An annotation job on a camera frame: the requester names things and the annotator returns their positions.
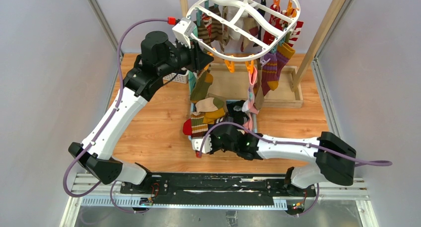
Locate black sock in basket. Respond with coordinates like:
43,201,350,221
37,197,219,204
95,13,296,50
226,100,249,125

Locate striped olive sock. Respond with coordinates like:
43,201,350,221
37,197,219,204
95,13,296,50
190,114,208,138

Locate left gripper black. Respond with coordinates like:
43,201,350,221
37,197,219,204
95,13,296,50
158,35,213,77

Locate mustard yellow sock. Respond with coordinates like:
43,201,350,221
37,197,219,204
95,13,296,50
203,108,226,124

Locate black mounting base plate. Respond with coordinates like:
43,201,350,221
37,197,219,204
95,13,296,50
120,172,316,210

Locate maroon purple striped sock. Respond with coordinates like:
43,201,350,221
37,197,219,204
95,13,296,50
261,43,295,96

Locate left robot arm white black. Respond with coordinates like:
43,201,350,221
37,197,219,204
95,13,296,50
68,31,213,194

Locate white laundry basket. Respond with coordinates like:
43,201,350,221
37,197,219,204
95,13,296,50
163,69,189,84

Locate blue sock basket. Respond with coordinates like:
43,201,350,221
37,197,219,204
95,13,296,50
183,100,257,153

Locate olive green sock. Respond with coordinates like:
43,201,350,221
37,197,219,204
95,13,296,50
190,71,213,103

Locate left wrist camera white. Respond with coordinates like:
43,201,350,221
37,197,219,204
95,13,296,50
172,17,197,49

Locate wooden rack frame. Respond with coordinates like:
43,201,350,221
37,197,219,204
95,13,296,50
179,0,354,108

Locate red sock in basket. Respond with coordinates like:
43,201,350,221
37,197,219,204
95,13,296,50
182,119,192,136

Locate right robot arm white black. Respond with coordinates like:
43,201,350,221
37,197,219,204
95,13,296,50
208,122,356,196

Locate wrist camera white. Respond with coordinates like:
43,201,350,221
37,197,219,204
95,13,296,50
172,17,197,49
191,137,212,158

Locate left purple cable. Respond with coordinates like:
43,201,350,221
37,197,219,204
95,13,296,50
62,16,178,214

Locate white oval sock hanger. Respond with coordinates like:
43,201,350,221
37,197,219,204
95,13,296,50
185,0,301,62

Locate red patterned sock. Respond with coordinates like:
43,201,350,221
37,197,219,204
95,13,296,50
263,15,304,47

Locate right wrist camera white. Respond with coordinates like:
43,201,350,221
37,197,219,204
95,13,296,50
191,137,212,158

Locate pink sock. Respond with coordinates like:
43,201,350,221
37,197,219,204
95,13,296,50
241,65,261,130

